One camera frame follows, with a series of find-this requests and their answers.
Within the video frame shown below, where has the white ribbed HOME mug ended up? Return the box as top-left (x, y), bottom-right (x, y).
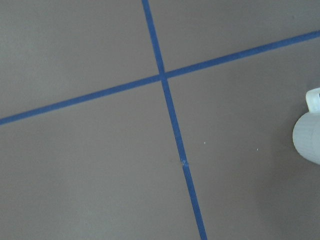
top-left (292, 88), bottom-right (320, 165)

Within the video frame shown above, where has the brown paper table cover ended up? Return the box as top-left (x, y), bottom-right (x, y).
top-left (0, 0), bottom-right (320, 240)

